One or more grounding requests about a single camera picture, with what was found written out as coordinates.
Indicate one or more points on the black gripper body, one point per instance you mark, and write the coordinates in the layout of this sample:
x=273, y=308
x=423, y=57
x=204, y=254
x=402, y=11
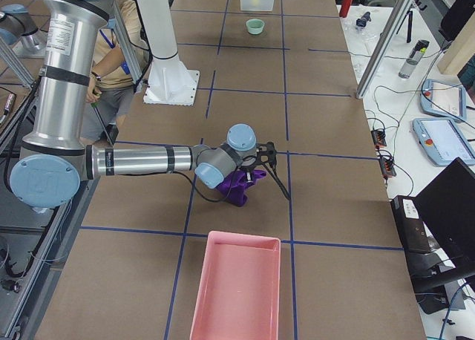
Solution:
x=249, y=173

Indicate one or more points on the purple microfiber cloth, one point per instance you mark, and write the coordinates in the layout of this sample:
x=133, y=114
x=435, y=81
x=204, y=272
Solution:
x=234, y=186

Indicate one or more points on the pale green ceramic bowl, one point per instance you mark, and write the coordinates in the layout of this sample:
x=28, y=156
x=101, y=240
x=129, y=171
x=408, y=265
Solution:
x=255, y=26

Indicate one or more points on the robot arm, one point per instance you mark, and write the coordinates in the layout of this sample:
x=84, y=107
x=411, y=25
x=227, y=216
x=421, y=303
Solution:
x=53, y=161

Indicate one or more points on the pink plastic tray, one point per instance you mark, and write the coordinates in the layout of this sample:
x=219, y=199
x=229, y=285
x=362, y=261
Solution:
x=239, y=291

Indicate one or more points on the seated person in beige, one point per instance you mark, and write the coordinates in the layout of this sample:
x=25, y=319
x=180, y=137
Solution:
x=111, y=87

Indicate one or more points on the teach pendant near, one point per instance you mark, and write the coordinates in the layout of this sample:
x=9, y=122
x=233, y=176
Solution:
x=442, y=141

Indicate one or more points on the teach pendant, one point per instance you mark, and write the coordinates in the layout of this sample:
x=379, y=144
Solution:
x=442, y=141
x=442, y=99

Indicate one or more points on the clear water bottle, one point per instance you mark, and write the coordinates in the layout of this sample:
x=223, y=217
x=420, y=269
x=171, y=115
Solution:
x=413, y=59

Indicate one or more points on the black monitor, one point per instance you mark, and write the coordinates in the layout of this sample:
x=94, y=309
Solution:
x=436, y=229

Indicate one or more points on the teach pendant far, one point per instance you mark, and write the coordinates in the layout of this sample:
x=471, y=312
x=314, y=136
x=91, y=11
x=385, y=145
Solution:
x=442, y=99

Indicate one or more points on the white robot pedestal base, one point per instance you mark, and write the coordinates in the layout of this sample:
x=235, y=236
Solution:
x=169, y=81

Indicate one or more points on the green handled tool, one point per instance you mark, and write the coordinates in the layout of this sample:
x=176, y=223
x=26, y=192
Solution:
x=101, y=122

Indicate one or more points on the aluminium frame post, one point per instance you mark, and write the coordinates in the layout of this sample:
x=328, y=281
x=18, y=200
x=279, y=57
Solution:
x=395, y=19

